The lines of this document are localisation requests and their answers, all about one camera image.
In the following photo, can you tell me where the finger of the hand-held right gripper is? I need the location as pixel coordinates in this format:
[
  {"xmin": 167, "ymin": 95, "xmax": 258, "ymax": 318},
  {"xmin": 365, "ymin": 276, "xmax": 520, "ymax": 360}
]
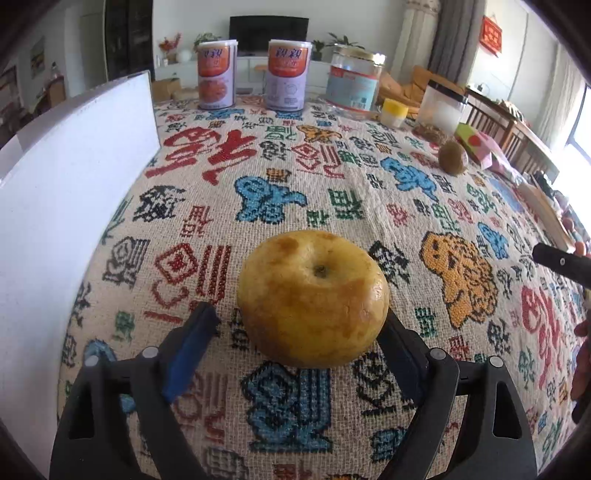
[{"xmin": 532, "ymin": 244, "xmax": 591, "ymax": 290}]

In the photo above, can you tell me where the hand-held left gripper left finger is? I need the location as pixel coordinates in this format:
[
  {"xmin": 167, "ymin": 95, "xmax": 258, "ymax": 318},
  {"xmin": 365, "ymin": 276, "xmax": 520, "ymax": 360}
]
[{"xmin": 50, "ymin": 302, "xmax": 221, "ymax": 480}]

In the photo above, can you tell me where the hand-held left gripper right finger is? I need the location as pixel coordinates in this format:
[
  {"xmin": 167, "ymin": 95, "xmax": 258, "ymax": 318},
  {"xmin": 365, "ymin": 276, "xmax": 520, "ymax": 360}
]
[{"xmin": 376, "ymin": 308, "xmax": 539, "ymax": 480}]

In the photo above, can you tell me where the yellow apple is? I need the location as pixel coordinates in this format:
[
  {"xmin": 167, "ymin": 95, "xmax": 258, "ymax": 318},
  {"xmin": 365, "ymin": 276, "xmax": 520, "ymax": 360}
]
[{"xmin": 237, "ymin": 231, "xmax": 390, "ymax": 368}]

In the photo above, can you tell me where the person's right hand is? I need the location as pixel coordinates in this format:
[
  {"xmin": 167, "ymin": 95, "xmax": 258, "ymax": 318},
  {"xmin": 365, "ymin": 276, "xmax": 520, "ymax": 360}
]
[{"xmin": 570, "ymin": 318, "xmax": 591, "ymax": 402}]

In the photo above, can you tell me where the colourful printed bag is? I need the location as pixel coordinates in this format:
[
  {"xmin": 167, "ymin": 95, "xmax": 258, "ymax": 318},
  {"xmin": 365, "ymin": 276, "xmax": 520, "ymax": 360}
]
[{"xmin": 455, "ymin": 124, "xmax": 518, "ymax": 174}]

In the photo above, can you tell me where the brown kiwi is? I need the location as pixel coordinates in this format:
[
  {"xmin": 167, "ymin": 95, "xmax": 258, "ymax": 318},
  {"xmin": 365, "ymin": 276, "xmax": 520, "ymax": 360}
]
[{"xmin": 438, "ymin": 140, "xmax": 469, "ymax": 176}]

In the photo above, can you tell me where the wooden chair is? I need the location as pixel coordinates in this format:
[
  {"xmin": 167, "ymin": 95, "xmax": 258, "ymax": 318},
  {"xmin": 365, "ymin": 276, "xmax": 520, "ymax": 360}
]
[{"xmin": 466, "ymin": 88, "xmax": 522, "ymax": 153}]

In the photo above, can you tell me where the white board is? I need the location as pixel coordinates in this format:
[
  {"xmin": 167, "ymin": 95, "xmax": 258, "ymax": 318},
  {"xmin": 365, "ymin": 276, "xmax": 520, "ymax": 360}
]
[{"xmin": 0, "ymin": 70, "xmax": 161, "ymax": 478}]

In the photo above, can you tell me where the clear jar with black lid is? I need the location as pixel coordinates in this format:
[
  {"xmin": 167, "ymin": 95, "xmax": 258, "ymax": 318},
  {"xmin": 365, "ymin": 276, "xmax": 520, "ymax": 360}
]
[{"xmin": 418, "ymin": 79, "xmax": 469, "ymax": 134}]

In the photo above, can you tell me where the printed woven tablecloth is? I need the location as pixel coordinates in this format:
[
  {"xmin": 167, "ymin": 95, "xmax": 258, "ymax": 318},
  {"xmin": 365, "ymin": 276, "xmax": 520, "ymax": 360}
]
[{"xmin": 58, "ymin": 92, "xmax": 591, "ymax": 480}]

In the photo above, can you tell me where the small yellow lid jar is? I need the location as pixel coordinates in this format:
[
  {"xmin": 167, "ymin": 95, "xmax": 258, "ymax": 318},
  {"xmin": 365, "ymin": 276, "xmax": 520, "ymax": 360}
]
[{"xmin": 382, "ymin": 99, "xmax": 409, "ymax": 126}]

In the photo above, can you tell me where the orange cushion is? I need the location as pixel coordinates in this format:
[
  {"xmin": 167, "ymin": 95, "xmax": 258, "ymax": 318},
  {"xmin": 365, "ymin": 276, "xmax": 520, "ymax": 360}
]
[{"xmin": 379, "ymin": 65, "xmax": 467, "ymax": 109}]

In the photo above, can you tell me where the grey curtain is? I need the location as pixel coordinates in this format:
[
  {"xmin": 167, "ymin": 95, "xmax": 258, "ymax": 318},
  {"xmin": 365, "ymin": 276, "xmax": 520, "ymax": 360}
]
[{"xmin": 429, "ymin": 0, "xmax": 488, "ymax": 86}]

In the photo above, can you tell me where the cardboard box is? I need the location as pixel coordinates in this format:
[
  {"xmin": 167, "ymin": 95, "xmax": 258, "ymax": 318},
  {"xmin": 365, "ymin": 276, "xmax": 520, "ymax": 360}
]
[{"xmin": 152, "ymin": 78, "xmax": 182, "ymax": 102}]

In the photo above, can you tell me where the orange label tin can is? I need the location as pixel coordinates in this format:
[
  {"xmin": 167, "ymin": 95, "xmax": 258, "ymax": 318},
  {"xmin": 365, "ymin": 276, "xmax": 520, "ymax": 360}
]
[
  {"xmin": 265, "ymin": 39, "xmax": 312, "ymax": 112},
  {"xmin": 196, "ymin": 39, "xmax": 238, "ymax": 110}
]

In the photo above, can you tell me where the clear jar with gold lid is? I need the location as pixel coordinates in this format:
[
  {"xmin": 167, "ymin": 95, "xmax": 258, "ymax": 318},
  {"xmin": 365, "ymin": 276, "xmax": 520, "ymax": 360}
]
[{"xmin": 325, "ymin": 45, "xmax": 386, "ymax": 113}]

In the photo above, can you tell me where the red flower plant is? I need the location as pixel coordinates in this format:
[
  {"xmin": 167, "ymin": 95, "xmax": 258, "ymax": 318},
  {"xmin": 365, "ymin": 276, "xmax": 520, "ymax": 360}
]
[{"xmin": 158, "ymin": 33, "xmax": 182, "ymax": 63}]

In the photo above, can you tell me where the leafy plant behind jar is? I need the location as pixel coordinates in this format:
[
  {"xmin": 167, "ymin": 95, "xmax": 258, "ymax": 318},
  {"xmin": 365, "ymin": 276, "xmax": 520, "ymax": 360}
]
[{"xmin": 325, "ymin": 32, "xmax": 365, "ymax": 49}]

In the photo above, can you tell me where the dark glass cabinet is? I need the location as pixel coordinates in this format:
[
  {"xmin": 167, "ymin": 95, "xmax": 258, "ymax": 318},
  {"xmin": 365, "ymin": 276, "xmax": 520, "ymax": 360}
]
[{"xmin": 104, "ymin": 0, "xmax": 155, "ymax": 81}]

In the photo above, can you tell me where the black television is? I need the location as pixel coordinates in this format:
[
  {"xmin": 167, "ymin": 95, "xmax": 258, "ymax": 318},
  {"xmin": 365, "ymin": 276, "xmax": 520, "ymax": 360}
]
[{"xmin": 229, "ymin": 16, "xmax": 309, "ymax": 57}]

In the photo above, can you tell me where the red wall hanging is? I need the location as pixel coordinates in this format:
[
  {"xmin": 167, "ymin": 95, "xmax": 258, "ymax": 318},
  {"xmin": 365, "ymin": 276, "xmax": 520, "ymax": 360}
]
[{"xmin": 480, "ymin": 15, "xmax": 504, "ymax": 56}]

